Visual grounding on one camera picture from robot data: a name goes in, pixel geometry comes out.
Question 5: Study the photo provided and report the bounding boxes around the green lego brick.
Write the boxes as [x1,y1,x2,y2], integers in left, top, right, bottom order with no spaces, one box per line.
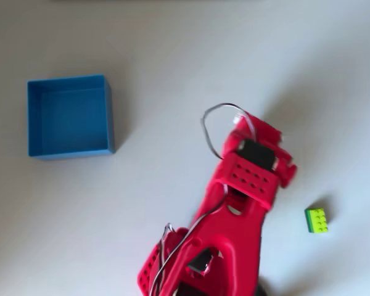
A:
[304,207,330,234]

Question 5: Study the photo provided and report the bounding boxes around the blue box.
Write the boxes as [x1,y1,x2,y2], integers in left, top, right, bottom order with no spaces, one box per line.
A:
[27,73,117,162]

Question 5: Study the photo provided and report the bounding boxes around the looping servo wire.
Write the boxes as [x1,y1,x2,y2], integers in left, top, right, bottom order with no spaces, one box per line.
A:
[201,102,257,161]

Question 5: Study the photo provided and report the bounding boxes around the long servo wire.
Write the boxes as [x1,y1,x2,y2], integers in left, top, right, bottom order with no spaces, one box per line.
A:
[148,183,231,296]

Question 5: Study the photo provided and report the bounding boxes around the black gooseneck camera stand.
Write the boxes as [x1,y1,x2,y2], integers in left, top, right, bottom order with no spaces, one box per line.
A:
[255,284,274,296]

